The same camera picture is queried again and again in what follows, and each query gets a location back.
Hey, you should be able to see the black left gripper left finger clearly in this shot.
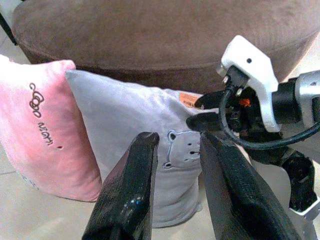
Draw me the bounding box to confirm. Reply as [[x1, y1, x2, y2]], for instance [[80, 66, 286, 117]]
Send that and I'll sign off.
[[81, 131, 161, 240]]

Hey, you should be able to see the grey pillow with bear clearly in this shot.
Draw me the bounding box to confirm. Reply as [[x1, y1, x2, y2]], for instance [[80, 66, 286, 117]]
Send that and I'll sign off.
[[65, 69, 209, 229]]

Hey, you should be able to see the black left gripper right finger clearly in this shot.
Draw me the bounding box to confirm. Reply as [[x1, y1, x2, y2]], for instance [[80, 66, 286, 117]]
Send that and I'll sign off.
[[199, 130, 302, 240]]

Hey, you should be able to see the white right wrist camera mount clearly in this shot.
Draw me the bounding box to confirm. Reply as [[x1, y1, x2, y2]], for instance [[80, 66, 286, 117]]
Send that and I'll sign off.
[[216, 34, 282, 134]]

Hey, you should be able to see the pink pillow with embroidered text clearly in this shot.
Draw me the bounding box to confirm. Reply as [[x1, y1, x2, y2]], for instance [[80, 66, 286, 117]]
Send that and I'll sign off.
[[0, 53, 103, 203]]

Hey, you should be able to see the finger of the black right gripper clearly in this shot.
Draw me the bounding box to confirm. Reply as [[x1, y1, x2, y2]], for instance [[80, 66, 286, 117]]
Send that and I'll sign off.
[[194, 90, 226, 110], [186, 112, 227, 134]]

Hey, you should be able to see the black furniture leg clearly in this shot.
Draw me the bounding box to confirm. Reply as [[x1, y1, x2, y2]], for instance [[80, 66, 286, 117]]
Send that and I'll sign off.
[[0, 11, 18, 47]]

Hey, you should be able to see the brown fabric sofa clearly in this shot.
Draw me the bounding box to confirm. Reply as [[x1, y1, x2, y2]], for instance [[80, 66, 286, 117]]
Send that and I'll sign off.
[[11, 0, 320, 94]]

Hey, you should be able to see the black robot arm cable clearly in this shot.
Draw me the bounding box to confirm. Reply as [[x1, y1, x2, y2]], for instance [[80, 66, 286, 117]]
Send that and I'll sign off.
[[218, 74, 320, 151]]

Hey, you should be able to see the orange pillow label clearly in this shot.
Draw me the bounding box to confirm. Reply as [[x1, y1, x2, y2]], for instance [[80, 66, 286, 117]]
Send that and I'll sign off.
[[178, 91, 204, 110]]

